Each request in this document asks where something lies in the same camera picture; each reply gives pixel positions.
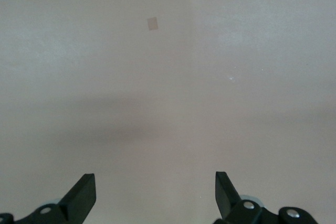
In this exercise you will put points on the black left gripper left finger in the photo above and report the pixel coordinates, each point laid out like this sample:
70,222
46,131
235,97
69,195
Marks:
78,200

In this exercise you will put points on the small brown tape patch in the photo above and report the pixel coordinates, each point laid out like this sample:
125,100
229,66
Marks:
152,23

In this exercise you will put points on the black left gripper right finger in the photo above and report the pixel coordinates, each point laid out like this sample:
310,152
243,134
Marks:
228,203

